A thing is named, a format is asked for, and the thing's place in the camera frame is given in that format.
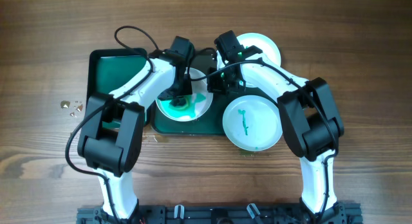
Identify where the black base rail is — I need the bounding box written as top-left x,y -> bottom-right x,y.
76,203 -> 364,224

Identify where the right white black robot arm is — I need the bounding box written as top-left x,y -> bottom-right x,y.
207,31 -> 344,223

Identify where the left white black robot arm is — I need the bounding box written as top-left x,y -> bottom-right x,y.
74,48 -> 194,223

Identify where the left black camera cable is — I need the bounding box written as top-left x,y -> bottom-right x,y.
64,25 -> 162,223

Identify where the green yellow sponge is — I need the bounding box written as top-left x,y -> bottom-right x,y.
168,97 -> 190,111

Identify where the small black water tray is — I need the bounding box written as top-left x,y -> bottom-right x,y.
84,48 -> 152,130

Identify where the white plate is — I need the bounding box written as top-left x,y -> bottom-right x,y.
156,79 -> 213,122
222,95 -> 283,152
236,32 -> 282,88

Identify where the large dark green tray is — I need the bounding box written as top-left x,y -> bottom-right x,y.
150,49 -> 281,136

